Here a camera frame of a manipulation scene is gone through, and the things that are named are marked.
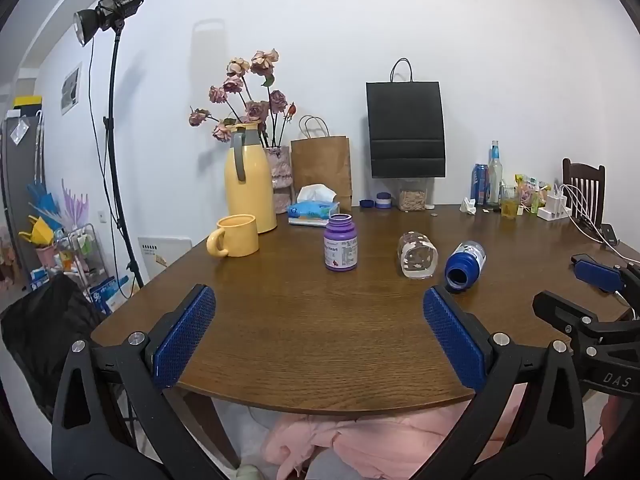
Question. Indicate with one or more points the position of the clear glass bottle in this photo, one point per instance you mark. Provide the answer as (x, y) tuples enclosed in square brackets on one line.
[(495, 180)]

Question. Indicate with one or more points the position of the blue tissue pack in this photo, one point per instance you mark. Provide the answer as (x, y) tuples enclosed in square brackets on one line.
[(313, 208)]

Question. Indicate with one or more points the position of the wall poster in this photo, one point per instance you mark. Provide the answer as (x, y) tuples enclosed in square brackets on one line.
[(71, 87)]

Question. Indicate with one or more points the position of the purple supplement bottle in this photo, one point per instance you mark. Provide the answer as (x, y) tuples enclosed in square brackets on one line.
[(341, 245)]

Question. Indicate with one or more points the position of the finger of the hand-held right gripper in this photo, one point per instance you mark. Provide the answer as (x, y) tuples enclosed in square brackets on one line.
[(560, 312), (597, 274)]

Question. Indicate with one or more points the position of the black paper bag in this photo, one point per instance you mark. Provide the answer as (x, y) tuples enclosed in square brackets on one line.
[(406, 130)]

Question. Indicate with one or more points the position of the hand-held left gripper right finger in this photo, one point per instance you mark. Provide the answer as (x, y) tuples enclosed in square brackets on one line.
[(454, 344)]

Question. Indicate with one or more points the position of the pink vase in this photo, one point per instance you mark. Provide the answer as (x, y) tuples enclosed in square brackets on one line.
[(280, 172)]

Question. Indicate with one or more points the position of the black light stand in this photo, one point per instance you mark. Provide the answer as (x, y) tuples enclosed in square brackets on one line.
[(114, 160)]

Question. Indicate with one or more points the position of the small purple white container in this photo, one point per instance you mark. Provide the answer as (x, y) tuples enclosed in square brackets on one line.
[(383, 201)]

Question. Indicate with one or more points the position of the white charger block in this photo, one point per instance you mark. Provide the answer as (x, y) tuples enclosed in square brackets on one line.
[(554, 207)]

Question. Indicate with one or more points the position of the clear grain jar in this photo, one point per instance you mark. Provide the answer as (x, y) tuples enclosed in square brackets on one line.
[(412, 197)]

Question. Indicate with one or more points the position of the yellow mug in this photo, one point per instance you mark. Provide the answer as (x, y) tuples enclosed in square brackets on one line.
[(239, 236)]

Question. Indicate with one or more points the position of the dark wooden chair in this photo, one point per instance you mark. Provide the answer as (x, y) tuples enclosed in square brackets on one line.
[(585, 180)]

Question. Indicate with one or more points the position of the black studio light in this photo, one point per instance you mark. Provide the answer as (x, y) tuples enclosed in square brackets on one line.
[(112, 10)]

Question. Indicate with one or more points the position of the yellow thermos jug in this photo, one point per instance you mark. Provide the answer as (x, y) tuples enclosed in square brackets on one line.
[(252, 185)]

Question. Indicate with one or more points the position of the crumpled white paper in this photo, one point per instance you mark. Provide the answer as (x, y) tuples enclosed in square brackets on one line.
[(468, 206)]

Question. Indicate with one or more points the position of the pile of snack packets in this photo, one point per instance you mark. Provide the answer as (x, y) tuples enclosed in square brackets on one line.
[(530, 192)]

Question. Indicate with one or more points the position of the yellow box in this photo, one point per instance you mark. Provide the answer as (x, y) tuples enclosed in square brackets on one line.
[(27, 101)]

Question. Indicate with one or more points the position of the black cloth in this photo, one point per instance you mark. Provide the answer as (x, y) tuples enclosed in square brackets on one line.
[(45, 330)]

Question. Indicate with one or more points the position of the brown paper bag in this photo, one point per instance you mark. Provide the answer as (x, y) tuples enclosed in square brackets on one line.
[(322, 165)]

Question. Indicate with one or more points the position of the clear glass cup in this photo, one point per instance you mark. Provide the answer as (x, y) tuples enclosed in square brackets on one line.
[(417, 256)]

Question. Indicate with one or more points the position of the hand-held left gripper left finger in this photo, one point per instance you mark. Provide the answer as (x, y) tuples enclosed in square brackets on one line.
[(184, 336)]

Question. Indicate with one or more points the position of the dried pink roses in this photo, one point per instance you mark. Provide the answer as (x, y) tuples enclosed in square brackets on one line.
[(260, 105)]

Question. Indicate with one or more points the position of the person's right forearm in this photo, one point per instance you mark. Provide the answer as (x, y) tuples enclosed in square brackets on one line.
[(620, 425)]

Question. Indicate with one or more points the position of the glass of tea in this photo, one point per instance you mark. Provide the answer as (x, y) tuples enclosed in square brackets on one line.
[(510, 206)]

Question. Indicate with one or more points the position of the pink cloth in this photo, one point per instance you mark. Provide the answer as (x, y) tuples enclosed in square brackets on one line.
[(380, 440)]

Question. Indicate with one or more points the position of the blue drink can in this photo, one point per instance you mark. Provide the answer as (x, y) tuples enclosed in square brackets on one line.
[(479, 185)]

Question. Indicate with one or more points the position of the grey cabinet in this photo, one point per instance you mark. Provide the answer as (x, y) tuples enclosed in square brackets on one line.
[(20, 180)]

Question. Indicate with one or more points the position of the blue white box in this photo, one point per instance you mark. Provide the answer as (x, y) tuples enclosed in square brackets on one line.
[(110, 295)]

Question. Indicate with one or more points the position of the yellow watering can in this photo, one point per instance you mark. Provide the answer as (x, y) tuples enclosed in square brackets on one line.
[(40, 232)]

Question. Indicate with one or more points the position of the blue supplement bottle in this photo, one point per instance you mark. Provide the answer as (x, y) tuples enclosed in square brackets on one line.
[(465, 266)]

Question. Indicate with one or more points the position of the white board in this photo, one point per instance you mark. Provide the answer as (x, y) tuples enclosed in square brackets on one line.
[(165, 255)]

